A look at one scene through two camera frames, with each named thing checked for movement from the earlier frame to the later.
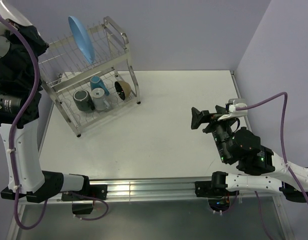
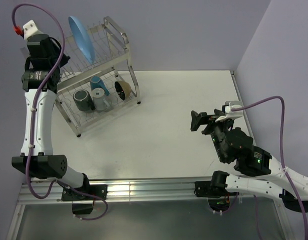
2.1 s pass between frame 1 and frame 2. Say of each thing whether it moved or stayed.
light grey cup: stayed
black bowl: stayed
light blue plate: stayed
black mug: stayed
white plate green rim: moved
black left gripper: moved
